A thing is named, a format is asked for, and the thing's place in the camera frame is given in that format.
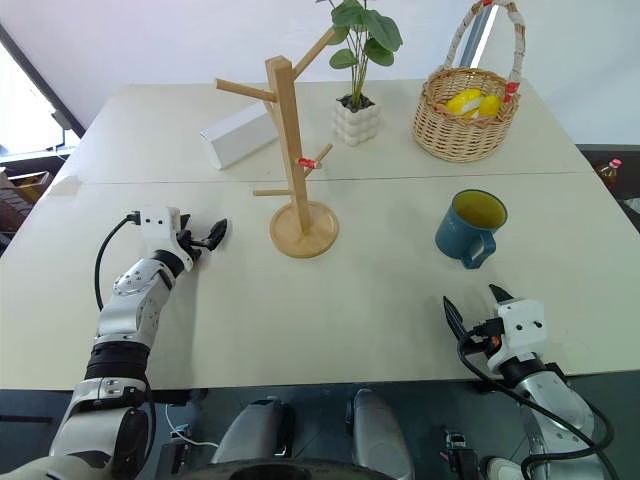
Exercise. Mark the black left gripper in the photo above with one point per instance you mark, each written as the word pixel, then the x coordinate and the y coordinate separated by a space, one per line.
pixel 189 244

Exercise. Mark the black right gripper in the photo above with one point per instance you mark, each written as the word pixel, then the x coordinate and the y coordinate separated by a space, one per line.
pixel 484 336

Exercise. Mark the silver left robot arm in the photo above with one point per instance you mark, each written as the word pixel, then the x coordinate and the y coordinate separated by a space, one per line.
pixel 131 300

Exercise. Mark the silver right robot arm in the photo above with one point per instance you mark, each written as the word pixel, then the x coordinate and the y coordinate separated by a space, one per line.
pixel 555 400

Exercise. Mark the blue mug yellow inside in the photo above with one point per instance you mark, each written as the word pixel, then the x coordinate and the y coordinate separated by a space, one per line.
pixel 457 235

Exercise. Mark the wooden mug tree stand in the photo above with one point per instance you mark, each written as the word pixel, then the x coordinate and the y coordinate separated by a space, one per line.
pixel 291 150

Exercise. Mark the white rectangular box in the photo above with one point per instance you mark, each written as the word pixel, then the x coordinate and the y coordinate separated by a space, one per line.
pixel 235 137

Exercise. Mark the red tape marker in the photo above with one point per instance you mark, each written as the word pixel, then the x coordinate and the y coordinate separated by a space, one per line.
pixel 308 162

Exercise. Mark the black device with blue label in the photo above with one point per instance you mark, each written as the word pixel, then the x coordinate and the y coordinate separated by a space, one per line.
pixel 460 452

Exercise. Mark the grey rounded robot leg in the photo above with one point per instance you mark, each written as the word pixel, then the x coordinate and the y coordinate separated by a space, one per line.
pixel 377 435
pixel 252 430

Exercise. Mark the white shoe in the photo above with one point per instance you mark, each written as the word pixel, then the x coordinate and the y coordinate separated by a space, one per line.
pixel 502 470

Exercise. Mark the brown cardboard box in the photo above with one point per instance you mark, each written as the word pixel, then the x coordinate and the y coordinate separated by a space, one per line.
pixel 22 197

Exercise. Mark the white bubble plant pot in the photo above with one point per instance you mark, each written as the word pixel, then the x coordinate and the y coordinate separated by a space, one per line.
pixel 356 125

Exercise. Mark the oil bottle with red cap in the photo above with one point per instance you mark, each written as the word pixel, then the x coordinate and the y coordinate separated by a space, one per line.
pixel 609 175

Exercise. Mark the small yellow toy fruit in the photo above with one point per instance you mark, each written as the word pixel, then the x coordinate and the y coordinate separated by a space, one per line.
pixel 490 106

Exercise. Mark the large yellow toy fruit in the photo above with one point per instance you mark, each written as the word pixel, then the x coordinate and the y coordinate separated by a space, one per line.
pixel 464 101

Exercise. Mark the red ribbon on basket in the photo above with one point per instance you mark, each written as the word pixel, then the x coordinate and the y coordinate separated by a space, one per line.
pixel 512 92

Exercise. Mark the green leafy plant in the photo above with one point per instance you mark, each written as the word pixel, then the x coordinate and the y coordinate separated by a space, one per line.
pixel 367 30

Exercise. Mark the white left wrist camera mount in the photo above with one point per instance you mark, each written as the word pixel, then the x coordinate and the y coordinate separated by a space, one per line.
pixel 159 227

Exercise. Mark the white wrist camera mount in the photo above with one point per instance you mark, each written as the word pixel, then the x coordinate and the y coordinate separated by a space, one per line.
pixel 520 325
pixel 159 227

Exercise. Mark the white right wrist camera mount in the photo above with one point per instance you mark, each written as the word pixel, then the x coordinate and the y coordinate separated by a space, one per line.
pixel 520 325

